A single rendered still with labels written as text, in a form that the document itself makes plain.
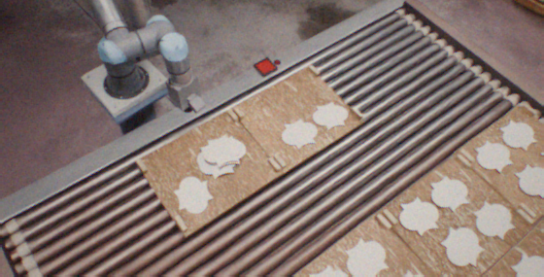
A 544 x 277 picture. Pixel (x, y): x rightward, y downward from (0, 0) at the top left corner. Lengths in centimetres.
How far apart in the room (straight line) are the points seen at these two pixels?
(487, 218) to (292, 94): 84
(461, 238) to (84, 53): 266
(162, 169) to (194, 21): 201
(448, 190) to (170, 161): 101
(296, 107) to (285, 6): 193
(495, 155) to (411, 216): 45
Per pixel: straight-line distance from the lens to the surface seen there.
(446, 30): 233
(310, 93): 190
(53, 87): 331
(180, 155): 172
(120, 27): 147
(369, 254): 160
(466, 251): 172
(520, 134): 207
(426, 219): 171
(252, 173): 167
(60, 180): 179
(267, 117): 181
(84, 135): 302
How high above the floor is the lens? 240
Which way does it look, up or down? 55 degrees down
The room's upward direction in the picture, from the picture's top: 6 degrees clockwise
